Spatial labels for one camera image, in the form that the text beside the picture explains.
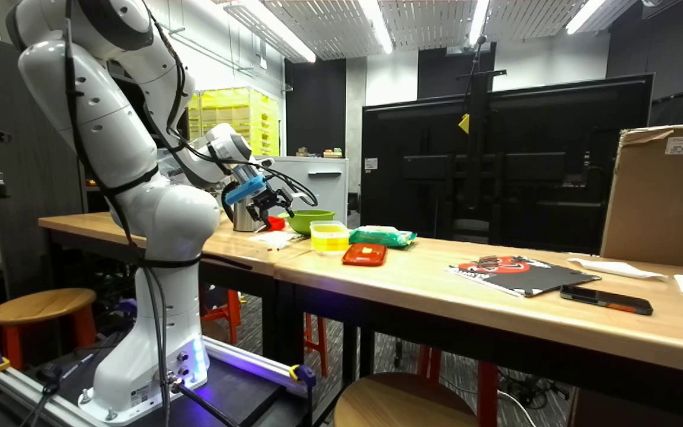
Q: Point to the stainless steel kettle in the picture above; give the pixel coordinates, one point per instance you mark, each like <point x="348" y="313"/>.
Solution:
<point x="240" y="216"/>

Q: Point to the white paper napkin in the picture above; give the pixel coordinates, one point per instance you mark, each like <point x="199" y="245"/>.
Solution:
<point x="276" y="240"/>

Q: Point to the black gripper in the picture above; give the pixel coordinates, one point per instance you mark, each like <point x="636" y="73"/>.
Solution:
<point x="267" y="200"/>

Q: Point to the robot base platform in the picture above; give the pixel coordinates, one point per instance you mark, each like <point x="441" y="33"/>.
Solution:
<point x="231" y="388"/>

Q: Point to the grey cabinet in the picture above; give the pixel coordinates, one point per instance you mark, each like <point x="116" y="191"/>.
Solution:
<point x="324" y="176"/>

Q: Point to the red small cup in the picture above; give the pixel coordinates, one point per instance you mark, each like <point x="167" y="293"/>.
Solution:
<point x="276" y="223"/>

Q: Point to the wooden round stool left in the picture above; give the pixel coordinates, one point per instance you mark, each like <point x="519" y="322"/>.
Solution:
<point x="42" y="307"/>

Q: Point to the black flat remote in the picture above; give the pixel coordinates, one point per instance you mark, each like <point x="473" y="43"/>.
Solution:
<point x="608" y="299"/>

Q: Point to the large black monitor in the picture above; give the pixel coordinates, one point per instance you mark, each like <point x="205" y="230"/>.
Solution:
<point x="519" y="166"/>

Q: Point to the black red book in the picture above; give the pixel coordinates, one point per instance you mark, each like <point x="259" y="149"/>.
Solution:
<point x="520" y="275"/>

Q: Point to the wooden round stool front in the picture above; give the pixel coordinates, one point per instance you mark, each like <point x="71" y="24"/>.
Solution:
<point x="398" y="400"/>

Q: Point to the wooden round stool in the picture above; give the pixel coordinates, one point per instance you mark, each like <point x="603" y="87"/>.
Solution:
<point x="42" y="307"/>
<point x="398" y="400"/>

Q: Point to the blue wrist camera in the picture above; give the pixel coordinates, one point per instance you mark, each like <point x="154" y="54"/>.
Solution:
<point x="240" y="191"/>

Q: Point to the yellow storage crates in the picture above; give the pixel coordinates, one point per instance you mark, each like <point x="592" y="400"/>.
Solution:
<point x="250" y="113"/>

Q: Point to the red stool legs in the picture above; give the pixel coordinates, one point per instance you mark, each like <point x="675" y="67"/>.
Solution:
<point x="227" y="304"/>

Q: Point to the green plastic bowl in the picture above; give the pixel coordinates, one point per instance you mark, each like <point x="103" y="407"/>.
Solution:
<point x="299" y="221"/>

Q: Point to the brown cardboard box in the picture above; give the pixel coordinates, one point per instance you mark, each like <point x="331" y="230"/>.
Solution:
<point x="647" y="200"/>

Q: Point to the white paper sheet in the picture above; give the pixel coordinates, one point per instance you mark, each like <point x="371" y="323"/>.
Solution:
<point x="618" y="268"/>

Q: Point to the green plastic bag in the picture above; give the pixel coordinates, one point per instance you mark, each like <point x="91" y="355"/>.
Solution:
<point x="384" y="236"/>

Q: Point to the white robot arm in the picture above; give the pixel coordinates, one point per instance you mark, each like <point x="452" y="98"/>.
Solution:
<point x="116" y="88"/>

